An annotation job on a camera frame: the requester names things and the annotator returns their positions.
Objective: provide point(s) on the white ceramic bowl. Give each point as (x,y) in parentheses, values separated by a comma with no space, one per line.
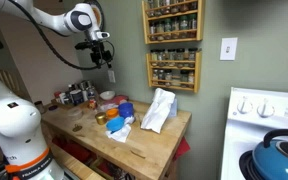
(107,95)

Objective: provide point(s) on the white paper bag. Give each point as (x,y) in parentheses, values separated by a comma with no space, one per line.
(164,106)

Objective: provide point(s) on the upper wooden spice rack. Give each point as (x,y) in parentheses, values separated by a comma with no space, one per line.
(169,21)

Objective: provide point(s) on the crumpled white paper towel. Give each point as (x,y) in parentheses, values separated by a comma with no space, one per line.
(122,134)

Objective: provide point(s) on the white wall power outlet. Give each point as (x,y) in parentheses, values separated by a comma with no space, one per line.
(111,76)

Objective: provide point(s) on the dark blue plastic cup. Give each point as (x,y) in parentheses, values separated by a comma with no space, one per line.
(126,109)

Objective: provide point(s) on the dark blue salt canister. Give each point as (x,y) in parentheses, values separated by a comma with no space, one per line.
(77,97)

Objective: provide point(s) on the labeled clear plastic bottle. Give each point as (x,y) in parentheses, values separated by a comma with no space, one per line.
(92,98)

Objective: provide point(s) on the light blue plastic bowl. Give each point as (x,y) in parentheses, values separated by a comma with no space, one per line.
(115,124)

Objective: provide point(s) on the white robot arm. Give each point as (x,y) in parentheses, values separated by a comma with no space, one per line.
(21,140)

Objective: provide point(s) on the gold lidded small jar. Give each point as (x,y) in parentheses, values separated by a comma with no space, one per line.
(101,118)

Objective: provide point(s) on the lower wooden spice rack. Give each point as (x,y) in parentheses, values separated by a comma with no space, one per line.
(174,69)

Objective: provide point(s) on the orange plastic cup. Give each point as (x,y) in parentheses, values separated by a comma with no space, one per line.
(112,113)

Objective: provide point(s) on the wooden spice rack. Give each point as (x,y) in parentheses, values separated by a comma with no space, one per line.
(169,21)
(174,69)

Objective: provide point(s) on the white electric stove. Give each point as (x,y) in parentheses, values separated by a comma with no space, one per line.
(251,115)

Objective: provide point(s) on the white light switch plate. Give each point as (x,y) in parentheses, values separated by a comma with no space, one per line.
(228,49)

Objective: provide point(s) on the wooden spice tray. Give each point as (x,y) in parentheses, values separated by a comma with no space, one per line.
(69,106)

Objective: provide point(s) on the gold perforated sink strainer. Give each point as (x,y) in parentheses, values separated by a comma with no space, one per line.
(77,128)

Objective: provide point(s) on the red cloth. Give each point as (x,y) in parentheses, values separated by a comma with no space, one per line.
(183,148)

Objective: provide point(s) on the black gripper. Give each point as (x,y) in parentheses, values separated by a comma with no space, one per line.
(99,55)

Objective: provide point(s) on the blue tea kettle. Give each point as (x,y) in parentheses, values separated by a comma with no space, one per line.
(270,156)

